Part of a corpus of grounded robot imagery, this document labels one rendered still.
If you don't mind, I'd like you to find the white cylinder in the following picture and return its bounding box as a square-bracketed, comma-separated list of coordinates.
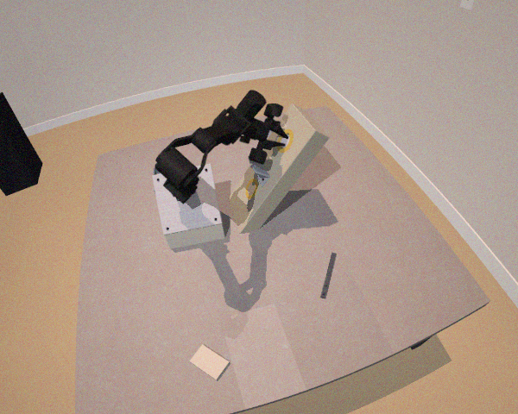
[281, 135, 290, 147]

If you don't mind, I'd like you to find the beige rectangular panel with square hole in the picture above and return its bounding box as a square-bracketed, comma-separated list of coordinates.
[228, 103, 329, 234]

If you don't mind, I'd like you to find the beige flat rectangular block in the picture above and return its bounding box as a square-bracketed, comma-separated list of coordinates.
[190, 345, 230, 380]

